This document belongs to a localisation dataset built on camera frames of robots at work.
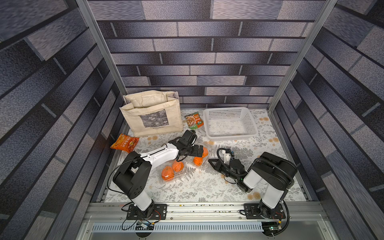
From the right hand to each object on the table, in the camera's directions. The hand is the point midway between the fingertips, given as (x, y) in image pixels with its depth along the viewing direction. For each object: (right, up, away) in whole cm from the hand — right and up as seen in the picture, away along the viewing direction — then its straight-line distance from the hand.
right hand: (207, 160), depth 88 cm
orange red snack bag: (-53, +9, +8) cm, 54 cm away
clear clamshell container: (-11, -5, +1) cm, 12 cm away
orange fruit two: (-23, -5, -8) cm, 24 cm away
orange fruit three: (-1, +4, +2) cm, 5 cm away
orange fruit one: (-18, -3, -2) cm, 18 cm away
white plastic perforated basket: (+17, +23, +23) cm, 36 cm away
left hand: (-6, +6, +2) cm, 8 cm away
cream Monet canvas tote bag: (-33, +29, -2) cm, 44 cm away
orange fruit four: (-6, 0, 0) cm, 6 cm away
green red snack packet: (-8, +24, +23) cm, 34 cm away
